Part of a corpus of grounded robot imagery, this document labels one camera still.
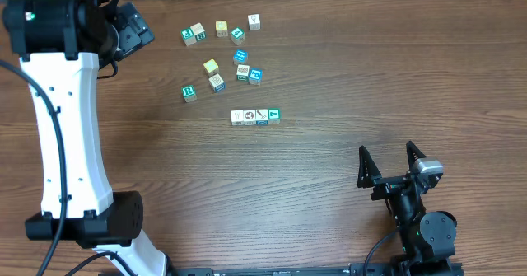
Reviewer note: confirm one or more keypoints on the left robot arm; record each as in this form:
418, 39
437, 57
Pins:
62, 45

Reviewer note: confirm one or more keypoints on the yellow block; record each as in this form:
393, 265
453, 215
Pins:
221, 28
211, 67

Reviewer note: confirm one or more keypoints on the white block brown picture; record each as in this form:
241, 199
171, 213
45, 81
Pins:
249, 117

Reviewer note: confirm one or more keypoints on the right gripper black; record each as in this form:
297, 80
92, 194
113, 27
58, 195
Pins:
370, 175

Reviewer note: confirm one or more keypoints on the green letter block far left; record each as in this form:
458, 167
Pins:
188, 36

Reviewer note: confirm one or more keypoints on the green triangle block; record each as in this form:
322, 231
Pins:
237, 36

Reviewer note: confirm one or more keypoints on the yellow top block back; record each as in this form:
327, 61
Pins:
221, 28

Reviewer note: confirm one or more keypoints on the white block back right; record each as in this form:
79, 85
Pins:
254, 22

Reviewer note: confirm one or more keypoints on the white feather block blue X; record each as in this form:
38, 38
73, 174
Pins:
261, 116

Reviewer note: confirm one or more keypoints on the blue top block centre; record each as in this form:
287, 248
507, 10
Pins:
240, 57

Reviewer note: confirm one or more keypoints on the blue P block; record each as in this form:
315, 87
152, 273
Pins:
255, 76

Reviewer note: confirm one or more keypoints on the white block blue side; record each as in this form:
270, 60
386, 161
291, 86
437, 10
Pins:
217, 83

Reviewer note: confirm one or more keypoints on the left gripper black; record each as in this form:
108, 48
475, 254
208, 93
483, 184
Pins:
132, 32

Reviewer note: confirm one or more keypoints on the white block green side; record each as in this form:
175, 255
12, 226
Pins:
199, 32

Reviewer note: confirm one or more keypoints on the yellow top block front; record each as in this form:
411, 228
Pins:
211, 67

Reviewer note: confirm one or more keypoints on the green seven block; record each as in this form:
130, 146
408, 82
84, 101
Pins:
274, 116

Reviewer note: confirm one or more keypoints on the green R block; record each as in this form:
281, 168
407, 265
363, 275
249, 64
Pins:
189, 93

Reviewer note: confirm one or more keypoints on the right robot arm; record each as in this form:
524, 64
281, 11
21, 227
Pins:
428, 239

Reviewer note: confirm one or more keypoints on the blue top letter block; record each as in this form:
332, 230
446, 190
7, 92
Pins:
237, 117

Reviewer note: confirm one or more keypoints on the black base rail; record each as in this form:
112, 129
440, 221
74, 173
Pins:
351, 270

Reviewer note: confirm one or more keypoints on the white block red picture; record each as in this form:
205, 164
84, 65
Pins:
242, 72

